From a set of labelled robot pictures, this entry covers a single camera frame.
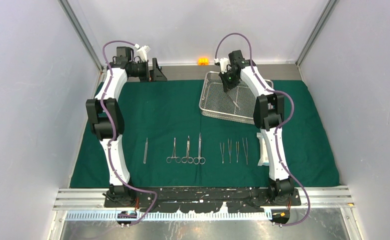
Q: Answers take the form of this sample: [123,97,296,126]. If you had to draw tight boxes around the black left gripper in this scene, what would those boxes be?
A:
[130,58,167,83]

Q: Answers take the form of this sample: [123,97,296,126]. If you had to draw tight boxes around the steel scalpel handle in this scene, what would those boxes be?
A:
[227,91,240,111]

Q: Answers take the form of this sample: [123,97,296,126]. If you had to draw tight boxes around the metal mesh instrument tray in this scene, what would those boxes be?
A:
[199,71,256,125]

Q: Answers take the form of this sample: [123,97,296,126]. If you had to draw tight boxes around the steel surgical forceps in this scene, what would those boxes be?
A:
[219,142,225,164]

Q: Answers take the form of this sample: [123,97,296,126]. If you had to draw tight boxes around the steel needle holder clamp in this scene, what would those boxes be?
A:
[235,141,240,163]

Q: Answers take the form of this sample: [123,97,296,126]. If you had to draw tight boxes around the long steel probe rod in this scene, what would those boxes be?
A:
[143,138,149,164]

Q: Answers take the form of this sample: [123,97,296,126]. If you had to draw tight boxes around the white sterile packet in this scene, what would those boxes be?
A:
[256,133,269,166]

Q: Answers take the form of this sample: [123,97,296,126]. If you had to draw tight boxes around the steel ring-handled scissors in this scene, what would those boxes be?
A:
[193,133,206,165]

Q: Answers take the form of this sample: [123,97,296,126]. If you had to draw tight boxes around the steel ring-handled hemostat clamp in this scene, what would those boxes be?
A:
[166,138,181,164]

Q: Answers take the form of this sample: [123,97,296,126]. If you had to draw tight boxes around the small steel scissors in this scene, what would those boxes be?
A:
[181,136,194,164]

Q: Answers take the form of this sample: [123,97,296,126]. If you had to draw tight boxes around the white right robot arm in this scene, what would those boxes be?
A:
[215,50,295,205]

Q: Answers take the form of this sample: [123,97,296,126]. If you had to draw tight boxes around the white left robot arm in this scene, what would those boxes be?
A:
[86,44,167,207]

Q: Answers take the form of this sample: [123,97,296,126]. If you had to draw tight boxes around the yellow toy block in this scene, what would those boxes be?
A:
[197,57,209,66]

